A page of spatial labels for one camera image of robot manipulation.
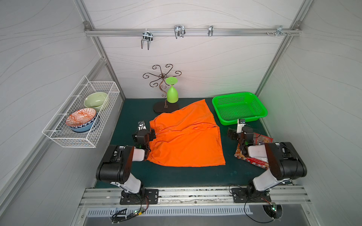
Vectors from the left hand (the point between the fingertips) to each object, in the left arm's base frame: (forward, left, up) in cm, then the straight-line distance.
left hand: (144, 129), depth 94 cm
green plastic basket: (+26, -65, -6) cm, 70 cm away
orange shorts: (-3, -30, -5) cm, 30 cm away
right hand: (+4, -64, 0) cm, 64 cm away
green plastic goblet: (+16, -19, +16) cm, 30 cm away
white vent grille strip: (-45, 0, -7) cm, 45 cm away
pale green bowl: (-1, +19, +28) cm, 34 cm away
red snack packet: (-4, -76, -2) cm, 77 cm away
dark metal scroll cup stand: (+24, -12, -4) cm, 27 cm away
